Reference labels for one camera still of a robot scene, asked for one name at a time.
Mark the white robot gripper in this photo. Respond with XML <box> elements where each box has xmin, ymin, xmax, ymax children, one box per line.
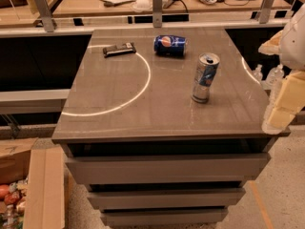
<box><xmin>258</xmin><ymin>4</ymin><xmax>305</xmax><ymax>135</ymax></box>

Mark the Red Bull can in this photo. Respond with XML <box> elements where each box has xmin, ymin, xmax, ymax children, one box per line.
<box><xmin>192</xmin><ymin>52</ymin><xmax>220</xmax><ymax>103</ymax></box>

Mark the blue Pepsi can lying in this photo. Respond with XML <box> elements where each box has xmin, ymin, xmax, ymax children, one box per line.
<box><xmin>153</xmin><ymin>35</ymin><xmax>187</xmax><ymax>56</ymax></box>

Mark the clear plastic bottle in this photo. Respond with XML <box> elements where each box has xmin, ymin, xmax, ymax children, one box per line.
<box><xmin>265</xmin><ymin>64</ymin><xmax>284</xmax><ymax>88</ymax></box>
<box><xmin>253</xmin><ymin>64</ymin><xmax>263</xmax><ymax>82</ymax></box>

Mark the grey drawer cabinet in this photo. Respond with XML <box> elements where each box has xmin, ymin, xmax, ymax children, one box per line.
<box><xmin>51</xmin><ymin>27</ymin><xmax>292</xmax><ymax>227</ymax></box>

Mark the white face mask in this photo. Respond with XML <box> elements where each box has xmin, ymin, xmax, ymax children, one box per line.
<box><xmin>132</xmin><ymin>0</ymin><xmax>152</xmax><ymax>12</ymax></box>

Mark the cardboard box with groceries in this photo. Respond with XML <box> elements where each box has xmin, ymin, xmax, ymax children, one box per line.
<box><xmin>0</xmin><ymin>138</ymin><xmax>65</xmax><ymax>229</ymax></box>

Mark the right metal bracket post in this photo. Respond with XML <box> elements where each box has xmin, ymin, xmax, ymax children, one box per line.
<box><xmin>257</xmin><ymin>0</ymin><xmax>274</xmax><ymax>24</ymax></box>

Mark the metal bracket post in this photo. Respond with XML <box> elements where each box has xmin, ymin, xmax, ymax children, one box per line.
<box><xmin>257</xmin><ymin>0</ymin><xmax>274</xmax><ymax>24</ymax></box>
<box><xmin>34</xmin><ymin>0</ymin><xmax>55</xmax><ymax>32</ymax></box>
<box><xmin>152</xmin><ymin>0</ymin><xmax>162</xmax><ymax>28</ymax></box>

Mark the middle metal bracket post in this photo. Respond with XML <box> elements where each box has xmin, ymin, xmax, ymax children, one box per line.
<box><xmin>152</xmin><ymin>0</ymin><xmax>162</xmax><ymax>28</ymax></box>

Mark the left metal bracket post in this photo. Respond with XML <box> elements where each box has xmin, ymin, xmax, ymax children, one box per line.
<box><xmin>34</xmin><ymin>0</ymin><xmax>55</xmax><ymax>32</ymax></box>

